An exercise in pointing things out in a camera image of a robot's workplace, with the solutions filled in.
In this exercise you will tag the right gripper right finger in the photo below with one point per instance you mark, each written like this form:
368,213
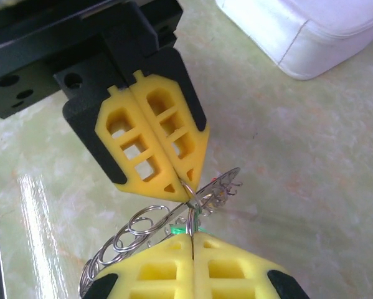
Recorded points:
201,271

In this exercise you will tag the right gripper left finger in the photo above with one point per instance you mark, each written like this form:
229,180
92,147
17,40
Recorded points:
183,268

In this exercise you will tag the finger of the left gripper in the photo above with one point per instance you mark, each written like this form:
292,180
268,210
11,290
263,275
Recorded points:
183,84
89,130

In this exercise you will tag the white zip storage case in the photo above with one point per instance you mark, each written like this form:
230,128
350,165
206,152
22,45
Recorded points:
298,31

